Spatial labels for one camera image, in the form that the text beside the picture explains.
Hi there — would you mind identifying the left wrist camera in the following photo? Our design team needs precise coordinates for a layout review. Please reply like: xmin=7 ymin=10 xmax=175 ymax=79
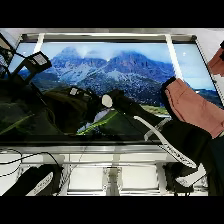
xmin=19 ymin=51 xmax=53 ymax=83

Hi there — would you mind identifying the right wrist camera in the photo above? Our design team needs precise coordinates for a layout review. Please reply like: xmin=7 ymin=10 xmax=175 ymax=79
xmin=68 ymin=86 xmax=92 ymax=102

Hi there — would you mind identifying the red-brown garment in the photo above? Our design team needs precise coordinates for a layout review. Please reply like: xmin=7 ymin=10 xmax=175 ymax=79
xmin=207 ymin=46 xmax=224 ymax=76

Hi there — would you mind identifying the black cable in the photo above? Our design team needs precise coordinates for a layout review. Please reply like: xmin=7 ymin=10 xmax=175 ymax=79
xmin=0 ymin=151 xmax=63 ymax=178

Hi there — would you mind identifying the black garment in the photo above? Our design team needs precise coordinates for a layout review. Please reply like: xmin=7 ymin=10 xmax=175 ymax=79
xmin=0 ymin=78 xmax=105 ymax=138
xmin=160 ymin=76 xmax=224 ymax=197

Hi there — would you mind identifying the pink garment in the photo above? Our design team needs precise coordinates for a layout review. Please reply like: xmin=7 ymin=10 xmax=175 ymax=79
xmin=164 ymin=78 xmax=224 ymax=140

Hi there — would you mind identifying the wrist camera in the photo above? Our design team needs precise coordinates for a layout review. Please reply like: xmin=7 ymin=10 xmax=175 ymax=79
xmin=19 ymin=51 xmax=53 ymax=83
xmin=68 ymin=86 xmax=92 ymax=102

